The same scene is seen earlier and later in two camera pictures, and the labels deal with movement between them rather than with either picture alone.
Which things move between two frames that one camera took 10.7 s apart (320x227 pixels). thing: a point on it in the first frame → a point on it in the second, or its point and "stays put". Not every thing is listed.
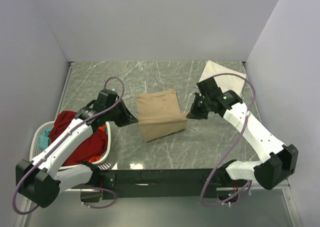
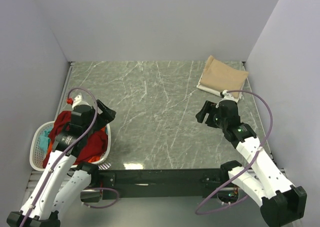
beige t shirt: [159, 114] → [219, 76]
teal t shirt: [44, 140] stays put
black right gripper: [194, 113] → [209, 107]
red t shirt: [93, 147] stays put
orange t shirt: [98, 157] stays put
